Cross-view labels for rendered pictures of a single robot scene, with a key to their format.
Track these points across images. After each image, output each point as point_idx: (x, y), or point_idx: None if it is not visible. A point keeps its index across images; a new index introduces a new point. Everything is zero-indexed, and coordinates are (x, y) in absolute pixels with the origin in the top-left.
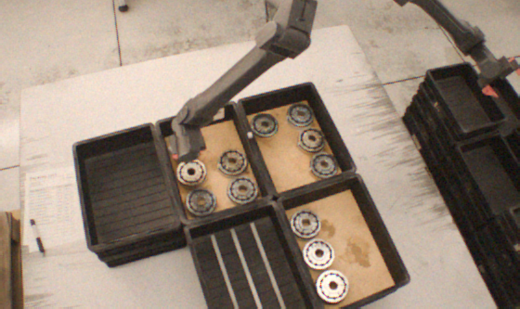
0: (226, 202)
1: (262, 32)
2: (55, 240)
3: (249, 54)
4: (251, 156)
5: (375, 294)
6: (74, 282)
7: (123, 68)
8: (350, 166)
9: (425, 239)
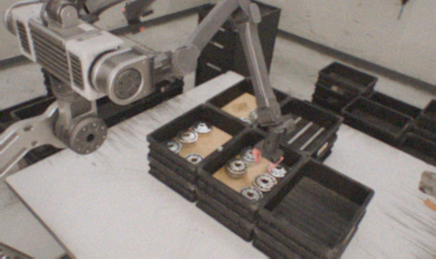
0: (264, 163)
1: (254, 15)
2: None
3: (253, 40)
4: (230, 150)
5: None
6: (388, 243)
7: None
8: (201, 107)
9: (200, 102)
